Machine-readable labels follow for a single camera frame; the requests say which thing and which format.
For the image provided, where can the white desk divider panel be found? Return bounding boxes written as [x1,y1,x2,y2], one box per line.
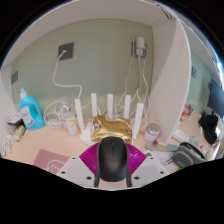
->
[146,18,193,144]

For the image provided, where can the white cable from wall socket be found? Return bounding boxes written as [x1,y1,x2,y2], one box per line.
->
[52,49,83,101]

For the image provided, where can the white charger cables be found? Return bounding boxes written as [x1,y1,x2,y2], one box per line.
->
[114,54,151,118]

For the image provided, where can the white power strip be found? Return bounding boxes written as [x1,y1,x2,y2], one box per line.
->
[171,128,190,144]

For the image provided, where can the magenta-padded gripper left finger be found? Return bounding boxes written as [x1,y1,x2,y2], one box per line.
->
[56,142,101,188]

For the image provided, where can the grey pencil case green trim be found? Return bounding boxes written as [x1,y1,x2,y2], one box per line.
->
[172,141,207,168]

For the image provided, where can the coiled white cable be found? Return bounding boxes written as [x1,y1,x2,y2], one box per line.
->
[43,98,68,128]

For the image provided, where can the black bag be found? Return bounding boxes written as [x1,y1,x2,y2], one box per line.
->
[198,111,219,145]

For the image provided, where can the black computer mouse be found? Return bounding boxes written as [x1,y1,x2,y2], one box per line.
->
[94,136,133,188]

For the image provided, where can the pink mouse pad with drawing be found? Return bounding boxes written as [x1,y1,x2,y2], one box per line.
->
[32,148,71,175]

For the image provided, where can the dark grey wall socket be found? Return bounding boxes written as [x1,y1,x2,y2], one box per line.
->
[58,41,75,61]

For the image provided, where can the small jar with silver lid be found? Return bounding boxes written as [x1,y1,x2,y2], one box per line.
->
[143,122,161,144]

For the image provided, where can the dark monitor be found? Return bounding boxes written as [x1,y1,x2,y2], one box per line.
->
[207,78,224,118]

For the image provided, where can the grey blank wall plate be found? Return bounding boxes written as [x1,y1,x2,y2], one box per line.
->
[10,70,19,85]

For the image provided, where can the small beige box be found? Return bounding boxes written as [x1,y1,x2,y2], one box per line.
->
[13,124,27,142]

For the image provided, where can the gold foil bag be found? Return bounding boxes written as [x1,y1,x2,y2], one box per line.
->
[90,115,134,144]

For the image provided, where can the clear jar with white label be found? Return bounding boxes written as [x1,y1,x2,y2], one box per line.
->
[60,96,80,136]

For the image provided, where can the white router with antennas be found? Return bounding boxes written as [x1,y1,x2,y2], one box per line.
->
[73,93,145,146]

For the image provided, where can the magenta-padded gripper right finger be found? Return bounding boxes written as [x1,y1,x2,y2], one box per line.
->
[125,143,169,188]

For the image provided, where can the white wall charger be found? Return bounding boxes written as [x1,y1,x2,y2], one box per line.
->
[132,35,149,59]

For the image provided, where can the blue detergent bottle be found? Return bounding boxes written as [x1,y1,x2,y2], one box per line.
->
[18,87,46,131]

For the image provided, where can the small gold box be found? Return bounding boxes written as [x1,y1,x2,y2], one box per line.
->
[152,139,168,150]

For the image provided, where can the stack of books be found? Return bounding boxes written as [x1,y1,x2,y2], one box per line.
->
[7,111,24,126]

